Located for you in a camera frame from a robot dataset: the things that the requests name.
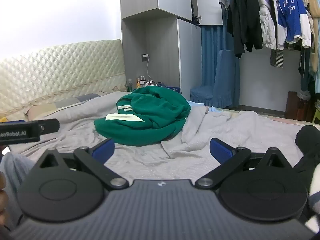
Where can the black hanging jacket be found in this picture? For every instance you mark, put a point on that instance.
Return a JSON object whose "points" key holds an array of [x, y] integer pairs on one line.
{"points": [[242, 17]]}

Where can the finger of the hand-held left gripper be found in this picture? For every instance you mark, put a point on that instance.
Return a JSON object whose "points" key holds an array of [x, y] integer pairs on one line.
{"points": [[48, 125]]}

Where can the green stool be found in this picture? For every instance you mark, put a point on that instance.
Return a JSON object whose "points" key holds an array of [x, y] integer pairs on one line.
{"points": [[317, 116]]}

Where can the person's left hand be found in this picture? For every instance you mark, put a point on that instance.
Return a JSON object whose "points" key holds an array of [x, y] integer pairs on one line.
{"points": [[2, 180]]}

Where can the wall socket with charger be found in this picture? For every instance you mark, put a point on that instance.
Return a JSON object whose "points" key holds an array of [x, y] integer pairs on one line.
{"points": [[145, 57]]}

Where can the cream quilted headboard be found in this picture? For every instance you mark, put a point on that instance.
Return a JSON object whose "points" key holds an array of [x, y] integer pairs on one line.
{"points": [[50, 65]]}

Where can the yellow bottle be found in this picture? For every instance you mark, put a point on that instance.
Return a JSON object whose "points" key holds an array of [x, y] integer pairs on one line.
{"points": [[138, 83]]}

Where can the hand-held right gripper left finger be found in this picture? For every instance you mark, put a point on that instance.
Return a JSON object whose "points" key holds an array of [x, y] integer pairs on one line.
{"points": [[105, 148]]}

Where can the group of small cosmetic bottles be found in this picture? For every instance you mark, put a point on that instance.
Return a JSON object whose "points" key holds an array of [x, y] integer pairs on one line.
{"points": [[145, 81]]}

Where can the green hoodie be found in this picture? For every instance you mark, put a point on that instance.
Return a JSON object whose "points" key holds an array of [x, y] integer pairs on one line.
{"points": [[155, 115]]}

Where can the light blue cloth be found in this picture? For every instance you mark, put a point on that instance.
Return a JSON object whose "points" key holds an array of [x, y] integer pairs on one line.
{"points": [[200, 106]]}

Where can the blue covered chair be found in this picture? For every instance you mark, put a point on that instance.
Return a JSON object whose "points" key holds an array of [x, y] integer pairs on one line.
{"points": [[220, 80]]}

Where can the patchwork pillow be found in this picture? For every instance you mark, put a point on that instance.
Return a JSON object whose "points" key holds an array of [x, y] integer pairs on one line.
{"points": [[57, 105]]}

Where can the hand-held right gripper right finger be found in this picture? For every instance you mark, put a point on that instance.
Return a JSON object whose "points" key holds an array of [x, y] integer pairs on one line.
{"points": [[221, 150]]}

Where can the striped hanging garment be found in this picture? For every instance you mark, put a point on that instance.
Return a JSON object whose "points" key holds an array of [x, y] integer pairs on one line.
{"points": [[276, 57]]}

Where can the blue curtain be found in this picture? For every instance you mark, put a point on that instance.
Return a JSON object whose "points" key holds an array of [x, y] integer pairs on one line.
{"points": [[207, 55]]}

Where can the dark hanging pants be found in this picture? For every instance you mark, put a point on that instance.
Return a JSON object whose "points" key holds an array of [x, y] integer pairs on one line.
{"points": [[303, 75]]}

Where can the person's grey clothing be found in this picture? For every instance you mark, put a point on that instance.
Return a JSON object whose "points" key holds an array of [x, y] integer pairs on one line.
{"points": [[15, 175]]}

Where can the grey wardrobe cabinet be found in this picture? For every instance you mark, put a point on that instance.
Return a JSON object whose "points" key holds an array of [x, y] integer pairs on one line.
{"points": [[160, 42]]}

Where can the brown wooden box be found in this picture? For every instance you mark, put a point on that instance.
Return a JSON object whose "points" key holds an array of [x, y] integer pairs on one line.
{"points": [[297, 107]]}

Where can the green bottle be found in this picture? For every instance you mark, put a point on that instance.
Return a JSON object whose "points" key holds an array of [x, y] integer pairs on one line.
{"points": [[129, 86]]}

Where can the white puffer jacket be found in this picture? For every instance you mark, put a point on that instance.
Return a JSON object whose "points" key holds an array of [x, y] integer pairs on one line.
{"points": [[266, 25]]}

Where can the grey bed blanket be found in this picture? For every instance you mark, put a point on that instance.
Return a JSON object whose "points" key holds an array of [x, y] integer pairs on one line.
{"points": [[212, 130]]}

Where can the blue white jersey jacket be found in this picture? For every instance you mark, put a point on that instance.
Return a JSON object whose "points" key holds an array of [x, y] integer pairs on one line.
{"points": [[290, 12]]}

